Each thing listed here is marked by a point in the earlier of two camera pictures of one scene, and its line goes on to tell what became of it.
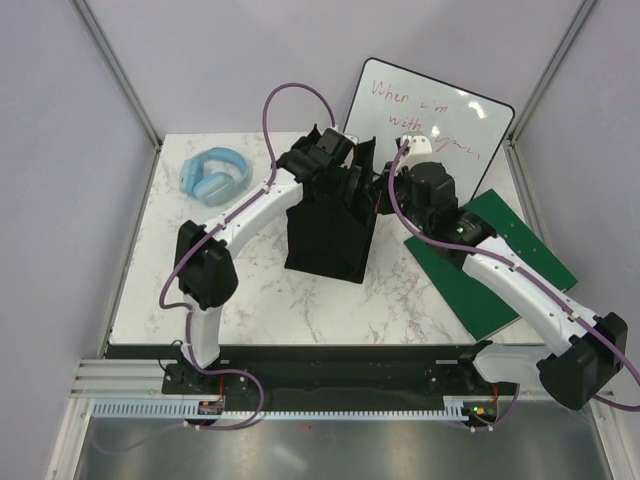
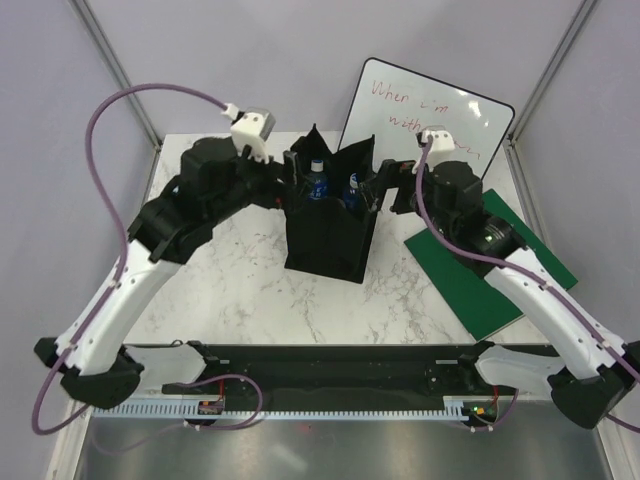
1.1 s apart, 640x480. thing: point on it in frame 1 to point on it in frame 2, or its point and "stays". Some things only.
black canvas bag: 331,219 stays
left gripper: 344,196 to 279,194
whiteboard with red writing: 465,129 stays
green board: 480,311 stays
